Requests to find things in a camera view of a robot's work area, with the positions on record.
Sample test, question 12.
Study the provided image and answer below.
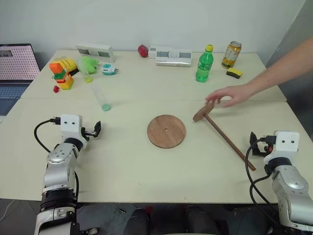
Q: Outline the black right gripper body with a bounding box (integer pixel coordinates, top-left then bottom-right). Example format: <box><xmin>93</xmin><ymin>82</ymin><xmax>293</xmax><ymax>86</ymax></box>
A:
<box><xmin>256</xmin><ymin>134</ymin><xmax>275</xmax><ymax>155</ymax></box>

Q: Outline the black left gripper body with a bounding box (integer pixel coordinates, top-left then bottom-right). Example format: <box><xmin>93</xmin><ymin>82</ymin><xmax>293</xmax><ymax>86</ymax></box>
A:
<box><xmin>81</xmin><ymin>126</ymin><xmax>97</xmax><ymax>140</ymax></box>

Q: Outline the wooden rod with disc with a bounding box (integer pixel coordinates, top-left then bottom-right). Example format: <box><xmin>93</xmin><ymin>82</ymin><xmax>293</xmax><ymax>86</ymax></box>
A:
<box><xmin>192</xmin><ymin>102</ymin><xmax>257</xmax><ymax>172</ymax></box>

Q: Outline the round wooden disc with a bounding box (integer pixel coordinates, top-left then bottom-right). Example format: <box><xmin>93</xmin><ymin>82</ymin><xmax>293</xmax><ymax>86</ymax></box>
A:
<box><xmin>147</xmin><ymin>114</ymin><xmax>186</xmax><ymax>149</ymax></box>

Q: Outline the person's bare hand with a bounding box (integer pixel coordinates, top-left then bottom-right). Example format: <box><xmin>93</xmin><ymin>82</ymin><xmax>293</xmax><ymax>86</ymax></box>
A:
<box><xmin>204</xmin><ymin>84</ymin><xmax>255</xmax><ymax>109</ymax></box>

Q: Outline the clear tube with green cap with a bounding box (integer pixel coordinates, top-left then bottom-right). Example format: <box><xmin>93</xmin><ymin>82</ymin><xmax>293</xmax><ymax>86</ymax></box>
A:
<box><xmin>91</xmin><ymin>85</ymin><xmax>112</xmax><ymax>112</ymax></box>

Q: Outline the teal and white gadget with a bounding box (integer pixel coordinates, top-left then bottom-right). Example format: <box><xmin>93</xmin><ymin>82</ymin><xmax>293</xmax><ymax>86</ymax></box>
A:
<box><xmin>101</xmin><ymin>63</ymin><xmax>121</xmax><ymax>76</ymax></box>

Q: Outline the orange green block stack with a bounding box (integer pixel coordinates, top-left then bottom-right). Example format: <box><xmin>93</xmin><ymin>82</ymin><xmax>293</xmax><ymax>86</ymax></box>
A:
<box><xmin>49</xmin><ymin>62</ymin><xmax>75</xmax><ymax>91</ymax></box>

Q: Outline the yellow toy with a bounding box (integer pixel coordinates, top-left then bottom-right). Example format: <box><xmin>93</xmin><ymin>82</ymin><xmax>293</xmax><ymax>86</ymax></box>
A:
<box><xmin>54</xmin><ymin>58</ymin><xmax>80</xmax><ymax>75</ymax></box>

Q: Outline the yellow and black sponge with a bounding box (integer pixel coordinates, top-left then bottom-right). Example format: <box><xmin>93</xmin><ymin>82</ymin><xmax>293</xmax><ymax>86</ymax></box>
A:
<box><xmin>225</xmin><ymin>67</ymin><xmax>244</xmax><ymax>80</ymax></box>

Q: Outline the long white cardboard box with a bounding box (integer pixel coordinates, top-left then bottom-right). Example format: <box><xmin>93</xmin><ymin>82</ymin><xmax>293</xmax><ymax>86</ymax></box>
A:
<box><xmin>75</xmin><ymin>44</ymin><xmax>115</xmax><ymax>63</ymax></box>

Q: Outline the orange drink can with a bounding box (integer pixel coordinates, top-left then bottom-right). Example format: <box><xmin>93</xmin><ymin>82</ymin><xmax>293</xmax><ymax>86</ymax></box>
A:
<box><xmin>221</xmin><ymin>41</ymin><xmax>243</xmax><ymax>70</ymax></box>

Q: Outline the red rounded object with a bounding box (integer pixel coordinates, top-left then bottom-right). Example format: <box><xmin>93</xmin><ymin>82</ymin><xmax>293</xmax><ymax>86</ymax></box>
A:
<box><xmin>137</xmin><ymin>44</ymin><xmax>150</xmax><ymax>58</ymax></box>

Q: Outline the green plastic soda bottle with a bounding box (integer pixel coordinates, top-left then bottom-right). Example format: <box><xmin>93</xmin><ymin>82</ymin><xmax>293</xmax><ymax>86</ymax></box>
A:
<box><xmin>195</xmin><ymin>44</ymin><xmax>215</xmax><ymax>83</ymax></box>

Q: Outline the open laptop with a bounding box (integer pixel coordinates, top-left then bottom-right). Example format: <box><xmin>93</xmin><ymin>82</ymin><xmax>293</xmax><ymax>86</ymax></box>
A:
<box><xmin>0</xmin><ymin>44</ymin><xmax>41</xmax><ymax>116</ymax></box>

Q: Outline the white box with grey print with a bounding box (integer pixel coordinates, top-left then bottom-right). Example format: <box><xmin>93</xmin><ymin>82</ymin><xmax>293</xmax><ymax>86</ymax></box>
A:
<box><xmin>155</xmin><ymin>47</ymin><xmax>193</xmax><ymax>68</ymax></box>

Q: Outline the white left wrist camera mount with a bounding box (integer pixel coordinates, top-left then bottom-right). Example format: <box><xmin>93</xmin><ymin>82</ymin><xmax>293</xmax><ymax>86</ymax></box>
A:
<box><xmin>60</xmin><ymin>114</ymin><xmax>89</xmax><ymax>148</ymax></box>

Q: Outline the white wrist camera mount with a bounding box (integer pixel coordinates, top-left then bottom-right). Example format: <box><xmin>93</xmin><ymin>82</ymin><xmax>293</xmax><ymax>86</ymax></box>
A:
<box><xmin>263</xmin><ymin>131</ymin><xmax>301</xmax><ymax>164</ymax></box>
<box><xmin>60</xmin><ymin>114</ymin><xmax>89</xmax><ymax>148</ymax></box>

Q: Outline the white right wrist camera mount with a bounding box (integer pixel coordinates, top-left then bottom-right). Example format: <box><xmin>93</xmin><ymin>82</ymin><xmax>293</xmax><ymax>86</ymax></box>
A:
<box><xmin>263</xmin><ymin>131</ymin><xmax>301</xmax><ymax>164</ymax></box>

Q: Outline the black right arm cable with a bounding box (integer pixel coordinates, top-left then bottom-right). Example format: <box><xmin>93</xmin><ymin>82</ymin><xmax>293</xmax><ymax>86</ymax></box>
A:
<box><xmin>245</xmin><ymin>143</ymin><xmax>282</xmax><ymax>230</ymax></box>

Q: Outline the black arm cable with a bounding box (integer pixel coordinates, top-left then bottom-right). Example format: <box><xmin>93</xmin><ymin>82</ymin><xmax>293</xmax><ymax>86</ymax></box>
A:
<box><xmin>245</xmin><ymin>143</ymin><xmax>282</xmax><ymax>230</ymax></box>
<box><xmin>34</xmin><ymin>117</ymin><xmax>62</xmax><ymax>154</ymax></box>

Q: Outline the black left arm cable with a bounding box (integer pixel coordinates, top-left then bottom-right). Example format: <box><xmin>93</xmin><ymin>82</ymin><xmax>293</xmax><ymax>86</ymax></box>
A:
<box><xmin>34</xmin><ymin>117</ymin><xmax>62</xmax><ymax>154</ymax></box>

